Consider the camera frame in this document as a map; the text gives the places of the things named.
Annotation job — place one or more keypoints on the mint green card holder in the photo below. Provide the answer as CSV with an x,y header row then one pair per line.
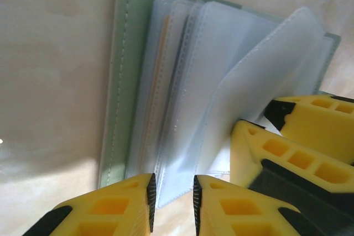
x,y
124,53

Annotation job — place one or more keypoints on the white VIP card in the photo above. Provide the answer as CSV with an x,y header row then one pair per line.
x,y
272,128

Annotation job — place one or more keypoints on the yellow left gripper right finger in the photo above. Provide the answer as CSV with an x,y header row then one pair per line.
x,y
243,214

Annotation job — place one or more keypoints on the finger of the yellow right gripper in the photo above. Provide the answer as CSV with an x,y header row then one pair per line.
x,y
318,125
249,150

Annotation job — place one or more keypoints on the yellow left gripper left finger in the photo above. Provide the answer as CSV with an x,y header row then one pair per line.
x,y
110,211

